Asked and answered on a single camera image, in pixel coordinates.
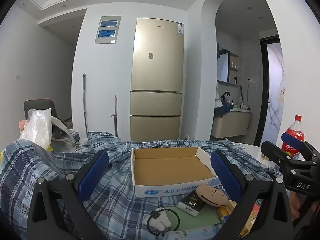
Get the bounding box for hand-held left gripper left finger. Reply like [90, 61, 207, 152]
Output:
[27, 150, 110, 240]

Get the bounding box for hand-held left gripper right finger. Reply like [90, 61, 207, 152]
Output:
[210, 150, 293, 240]

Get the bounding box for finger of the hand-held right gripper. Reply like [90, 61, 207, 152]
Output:
[281, 132, 320, 161]
[261, 141, 294, 170]

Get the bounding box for beige round pouch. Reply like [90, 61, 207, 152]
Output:
[196, 184, 228, 208]

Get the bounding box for black tissue packet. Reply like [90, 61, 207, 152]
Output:
[177, 190, 207, 217]

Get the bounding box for red cigarette box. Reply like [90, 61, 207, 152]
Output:
[244, 200, 262, 230]

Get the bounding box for green card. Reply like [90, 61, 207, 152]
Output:
[172, 205, 222, 232]

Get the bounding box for shallow cardboard box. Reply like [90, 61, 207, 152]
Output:
[131, 146, 223, 197]

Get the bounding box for light blue tissue pack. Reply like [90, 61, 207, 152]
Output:
[165, 226, 220, 240]

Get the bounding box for white plush with hair tie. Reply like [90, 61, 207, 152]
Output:
[146, 206, 180, 235]

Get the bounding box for person's right hand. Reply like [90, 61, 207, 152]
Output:
[289, 192, 320, 220]

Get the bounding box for red drink bottle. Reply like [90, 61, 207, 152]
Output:
[281, 115, 306, 159]

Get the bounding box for blue plaid cloth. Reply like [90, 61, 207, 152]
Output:
[0, 131, 293, 240]

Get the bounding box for beige vanity cabinet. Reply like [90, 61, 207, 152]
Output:
[211, 109, 252, 139]

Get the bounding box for white tote bag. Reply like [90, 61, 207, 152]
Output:
[50, 116, 80, 152]

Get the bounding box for dark blue clothes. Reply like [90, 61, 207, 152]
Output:
[214, 100, 234, 117]

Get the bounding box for thin grey pole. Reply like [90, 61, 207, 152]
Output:
[111, 95, 118, 137]

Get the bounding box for clear plastic bag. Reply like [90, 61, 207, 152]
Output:
[19, 108, 53, 150]

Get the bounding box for grey chair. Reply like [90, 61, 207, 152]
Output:
[24, 99, 58, 123]

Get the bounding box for bathroom mirror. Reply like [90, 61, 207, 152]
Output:
[217, 50, 230, 83]

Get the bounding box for gold refrigerator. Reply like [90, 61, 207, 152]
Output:
[129, 17, 186, 142]

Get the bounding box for black door frame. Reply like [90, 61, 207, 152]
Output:
[252, 36, 280, 145]

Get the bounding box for silver mop handle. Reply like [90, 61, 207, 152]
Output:
[83, 73, 88, 138]

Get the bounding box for bathroom wall shelf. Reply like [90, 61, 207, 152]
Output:
[230, 52, 240, 70]

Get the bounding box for grey wall panel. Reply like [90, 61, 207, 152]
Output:
[94, 16, 122, 45]

